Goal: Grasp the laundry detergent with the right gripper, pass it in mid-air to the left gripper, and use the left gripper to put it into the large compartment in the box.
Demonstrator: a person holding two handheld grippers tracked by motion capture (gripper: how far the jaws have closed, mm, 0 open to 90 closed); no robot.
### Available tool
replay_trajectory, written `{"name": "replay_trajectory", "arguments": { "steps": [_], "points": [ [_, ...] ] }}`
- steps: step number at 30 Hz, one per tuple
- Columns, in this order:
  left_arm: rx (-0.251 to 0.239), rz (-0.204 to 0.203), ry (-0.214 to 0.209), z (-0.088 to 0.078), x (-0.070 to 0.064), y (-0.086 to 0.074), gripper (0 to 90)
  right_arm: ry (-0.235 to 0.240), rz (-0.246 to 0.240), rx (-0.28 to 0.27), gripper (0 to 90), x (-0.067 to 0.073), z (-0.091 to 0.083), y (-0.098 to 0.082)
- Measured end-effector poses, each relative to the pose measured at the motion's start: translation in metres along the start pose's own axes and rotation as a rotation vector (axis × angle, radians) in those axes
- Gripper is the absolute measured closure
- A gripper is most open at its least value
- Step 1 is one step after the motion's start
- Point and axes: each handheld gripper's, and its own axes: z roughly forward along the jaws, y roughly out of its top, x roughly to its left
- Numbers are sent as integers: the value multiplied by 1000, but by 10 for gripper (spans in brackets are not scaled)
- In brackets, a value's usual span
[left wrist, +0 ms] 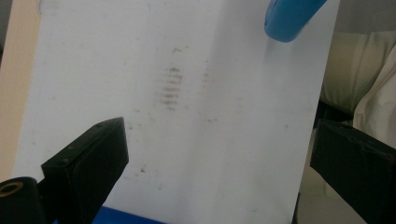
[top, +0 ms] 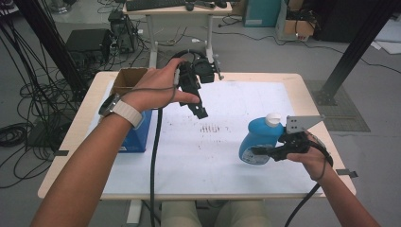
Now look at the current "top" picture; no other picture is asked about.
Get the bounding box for white table mat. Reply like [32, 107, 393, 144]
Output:
[100, 79, 324, 195]

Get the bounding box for person's beige trousers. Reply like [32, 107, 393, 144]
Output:
[160, 200, 272, 227]

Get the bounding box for grey wrist cord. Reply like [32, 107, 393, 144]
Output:
[310, 150, 329, 183]
[124, 67, 181, 105]

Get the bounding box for person's right hand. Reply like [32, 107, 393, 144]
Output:
[287, 131, 334, 183]

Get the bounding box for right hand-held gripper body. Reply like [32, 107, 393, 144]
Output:
[270, 114, 326, 163]

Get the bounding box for blue detergent bottle white cap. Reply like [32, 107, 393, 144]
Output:
[238, 113, 287, 166]

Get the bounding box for grey floor mat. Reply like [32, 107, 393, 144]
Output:
[304, 79, 372, 132]

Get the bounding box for teal box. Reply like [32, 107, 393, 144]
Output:
[242, 0, 282, 28]

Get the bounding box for person's left hand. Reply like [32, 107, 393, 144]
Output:
[121, 57, 201, 113]

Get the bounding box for bundle of black floor cables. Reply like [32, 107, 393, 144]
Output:
[0, 18, 96, 190]

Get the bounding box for black computer tower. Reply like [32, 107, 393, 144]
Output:
[108, 9, 140, 53]

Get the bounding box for black equipment box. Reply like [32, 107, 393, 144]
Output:
[65, 28, 113, 64]

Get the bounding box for blue cardboard box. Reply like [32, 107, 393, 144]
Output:
[110, 67, 154, 154]

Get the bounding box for white table leg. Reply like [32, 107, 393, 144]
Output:
[126, 199, 144, 225]

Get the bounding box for black metal frame post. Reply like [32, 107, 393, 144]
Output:
[315, 0, 401, 107]
[13, 0, 88, 96]

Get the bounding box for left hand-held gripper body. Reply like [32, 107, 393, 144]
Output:
[176, 55, 225, 108]

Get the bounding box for black keyboard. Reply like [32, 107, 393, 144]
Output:
[125, 0, 187, 12]

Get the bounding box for brown cardboard box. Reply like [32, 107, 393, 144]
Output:
[283, 18, 316, 37]

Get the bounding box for wristwatch with beige strap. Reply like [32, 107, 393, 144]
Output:
[97, 93, 144, 129]

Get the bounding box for white sheets on floor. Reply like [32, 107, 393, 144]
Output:
[373, 18, 401, 55]

